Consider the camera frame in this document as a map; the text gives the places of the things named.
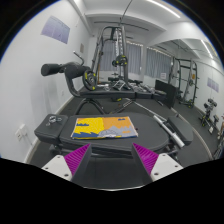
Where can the silver barbell bar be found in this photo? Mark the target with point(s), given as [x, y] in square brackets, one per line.
[161, 121]

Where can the grey window curtain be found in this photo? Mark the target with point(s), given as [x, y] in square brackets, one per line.
[112, 59]
[158, 64]

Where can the ceiling light strip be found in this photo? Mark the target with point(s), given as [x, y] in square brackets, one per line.
[164, 7]

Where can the black power rack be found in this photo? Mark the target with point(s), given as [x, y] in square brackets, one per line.
[183, 75]

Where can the grey window curtain right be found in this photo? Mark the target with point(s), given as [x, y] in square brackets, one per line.
[158, 64]

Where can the small black yellow weight plate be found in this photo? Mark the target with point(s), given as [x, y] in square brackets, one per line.
[120, 60]

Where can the black square bench pad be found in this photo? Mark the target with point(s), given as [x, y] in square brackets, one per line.
[50, 134]

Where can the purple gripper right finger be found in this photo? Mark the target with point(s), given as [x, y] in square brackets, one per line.
[153, 166]

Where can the grey window curtain left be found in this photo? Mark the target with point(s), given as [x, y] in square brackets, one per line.
[112, 59]

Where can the grey smith machine rack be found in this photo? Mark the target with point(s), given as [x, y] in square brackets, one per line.
[116, 34]

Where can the black plyo box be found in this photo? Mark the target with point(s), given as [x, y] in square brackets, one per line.
[170, 91]

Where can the black padded weight bench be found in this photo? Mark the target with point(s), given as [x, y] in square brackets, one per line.
[150, 135]

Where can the yellow orange patterned towel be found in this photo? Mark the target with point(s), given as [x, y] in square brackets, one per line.
[103, 127]

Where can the dumbbell rack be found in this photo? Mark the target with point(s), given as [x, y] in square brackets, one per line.
[205, 119]

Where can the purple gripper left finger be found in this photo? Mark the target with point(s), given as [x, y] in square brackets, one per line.
[72, 166]

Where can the metal carabiner clip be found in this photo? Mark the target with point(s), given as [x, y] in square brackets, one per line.
[53, 119]

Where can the black roller pad machine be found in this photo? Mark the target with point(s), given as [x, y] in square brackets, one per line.
[72, 70]

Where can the purple wall poster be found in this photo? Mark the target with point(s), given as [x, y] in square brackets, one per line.
[56, 29]

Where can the white wall socket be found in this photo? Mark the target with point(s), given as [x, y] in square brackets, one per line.
[21, 132]

